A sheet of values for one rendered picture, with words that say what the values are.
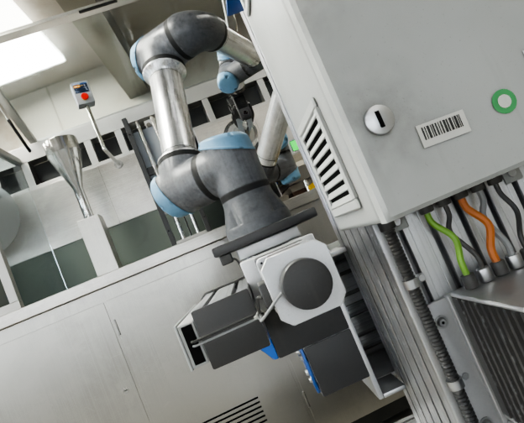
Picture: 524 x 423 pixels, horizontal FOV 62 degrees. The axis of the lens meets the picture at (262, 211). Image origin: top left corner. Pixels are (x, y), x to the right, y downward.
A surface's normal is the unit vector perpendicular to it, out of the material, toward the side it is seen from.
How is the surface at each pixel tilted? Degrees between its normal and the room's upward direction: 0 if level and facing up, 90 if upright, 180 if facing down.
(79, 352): 90
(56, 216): 90
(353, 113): 90
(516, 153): 90
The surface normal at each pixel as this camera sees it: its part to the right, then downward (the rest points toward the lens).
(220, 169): -0.42, 0.14
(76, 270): 0.11, -0.12
